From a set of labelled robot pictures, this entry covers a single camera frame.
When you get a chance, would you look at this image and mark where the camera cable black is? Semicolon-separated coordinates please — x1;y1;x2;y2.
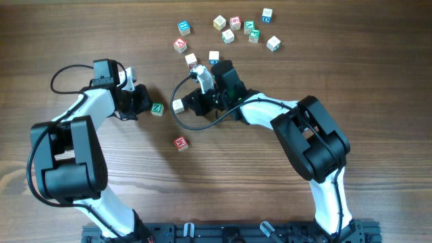
26;63;126;243
169;74;345;237

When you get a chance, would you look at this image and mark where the red M wooden block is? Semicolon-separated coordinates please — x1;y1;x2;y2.
173;136;188;151

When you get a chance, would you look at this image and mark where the red A wooden block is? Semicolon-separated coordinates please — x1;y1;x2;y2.
173;38;187;53

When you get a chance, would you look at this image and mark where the left camera cable black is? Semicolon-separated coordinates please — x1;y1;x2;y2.
26;63;126;243

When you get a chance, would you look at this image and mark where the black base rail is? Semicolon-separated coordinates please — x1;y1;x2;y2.
80;221;383;243

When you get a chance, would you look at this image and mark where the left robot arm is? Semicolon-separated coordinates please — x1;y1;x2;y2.
26;59;155;242

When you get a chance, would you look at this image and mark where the plain block red side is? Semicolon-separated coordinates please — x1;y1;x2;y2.
185;53;198;69

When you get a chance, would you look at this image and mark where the plain block blue side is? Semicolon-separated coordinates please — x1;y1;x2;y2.
209;51;219;65

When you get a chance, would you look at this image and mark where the blue-top wooden block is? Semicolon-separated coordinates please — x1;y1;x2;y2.
178;20;191;36

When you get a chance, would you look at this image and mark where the block blue C side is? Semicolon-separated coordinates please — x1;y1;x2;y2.
261;8;273;23

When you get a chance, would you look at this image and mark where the plain block yellow side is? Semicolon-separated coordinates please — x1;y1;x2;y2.
171;99;185;114

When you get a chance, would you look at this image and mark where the green Z wooden block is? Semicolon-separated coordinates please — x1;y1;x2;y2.
151;102;165;116

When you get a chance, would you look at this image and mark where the green F wooden block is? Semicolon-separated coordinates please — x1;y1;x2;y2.
248;29;261;43

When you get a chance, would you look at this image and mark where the plain block far right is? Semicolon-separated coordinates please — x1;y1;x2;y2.
267;36;281;52

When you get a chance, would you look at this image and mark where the right camera cable black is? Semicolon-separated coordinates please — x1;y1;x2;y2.
169;74;345;237

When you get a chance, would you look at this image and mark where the yellow-top wooden block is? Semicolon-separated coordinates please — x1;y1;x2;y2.
213;15;227;31

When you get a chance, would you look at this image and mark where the red 9 wooden block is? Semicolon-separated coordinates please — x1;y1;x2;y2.
229;16;242;31

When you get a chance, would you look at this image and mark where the green V wooden block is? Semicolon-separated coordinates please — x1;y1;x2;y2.
244;20;255;35

